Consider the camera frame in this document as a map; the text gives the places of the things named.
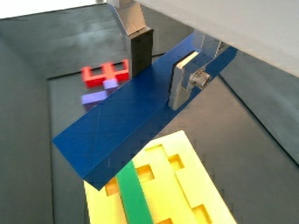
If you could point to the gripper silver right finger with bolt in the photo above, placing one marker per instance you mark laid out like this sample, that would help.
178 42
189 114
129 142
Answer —
189 73

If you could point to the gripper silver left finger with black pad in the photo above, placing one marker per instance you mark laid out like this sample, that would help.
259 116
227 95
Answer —
138 35

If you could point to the blue long bar block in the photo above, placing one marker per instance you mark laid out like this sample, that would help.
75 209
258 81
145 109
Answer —
103 140

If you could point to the green bar in board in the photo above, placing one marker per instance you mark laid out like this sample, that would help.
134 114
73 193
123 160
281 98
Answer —
133 196

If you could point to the red E-shaped block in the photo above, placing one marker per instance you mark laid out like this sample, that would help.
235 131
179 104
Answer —
94 80

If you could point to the purple E-shaped block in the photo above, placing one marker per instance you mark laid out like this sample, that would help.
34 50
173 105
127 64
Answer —
91 100

